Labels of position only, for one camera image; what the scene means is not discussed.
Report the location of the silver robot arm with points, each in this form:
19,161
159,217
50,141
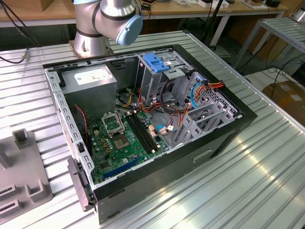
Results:
88,21

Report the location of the grey metal disk bay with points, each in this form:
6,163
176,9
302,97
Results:
193,131

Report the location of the black RAM slot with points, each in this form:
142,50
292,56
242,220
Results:
142,133
149,133
145,133
139,133

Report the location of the grey optical drive cage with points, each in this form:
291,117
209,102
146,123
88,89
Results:
152,86

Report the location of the green motherboard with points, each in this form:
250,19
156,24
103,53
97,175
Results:
128,152

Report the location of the blue drive cage latch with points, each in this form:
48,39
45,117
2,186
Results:
155,63

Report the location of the black PC case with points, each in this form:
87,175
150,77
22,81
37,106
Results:
166,171

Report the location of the blue expansion slot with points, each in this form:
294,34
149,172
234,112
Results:
121,167

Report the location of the grey power supply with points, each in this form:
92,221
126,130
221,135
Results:
90,95

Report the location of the black case fan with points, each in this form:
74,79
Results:
82,128

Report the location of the small black case clip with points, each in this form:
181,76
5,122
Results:
81,148

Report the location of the grey case bezel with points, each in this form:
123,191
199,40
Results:
76,181

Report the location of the wooden desk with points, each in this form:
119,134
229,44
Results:
178,10

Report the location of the small black adapter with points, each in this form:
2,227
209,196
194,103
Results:
145,6

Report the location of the black tripod stand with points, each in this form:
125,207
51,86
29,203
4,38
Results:
218,10

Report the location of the small white box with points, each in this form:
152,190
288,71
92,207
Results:
205,3

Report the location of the brown cardboard box with label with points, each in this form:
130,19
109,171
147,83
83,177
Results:
286,95

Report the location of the plain brown cardboard box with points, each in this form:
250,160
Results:
274,47

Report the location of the grey parts rack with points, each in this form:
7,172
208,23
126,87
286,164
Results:
21,167

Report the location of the metal slat side table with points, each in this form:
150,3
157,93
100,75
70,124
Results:
286,31

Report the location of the small black desk object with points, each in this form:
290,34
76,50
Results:
272,2

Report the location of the silver cylinder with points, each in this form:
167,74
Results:
299,15

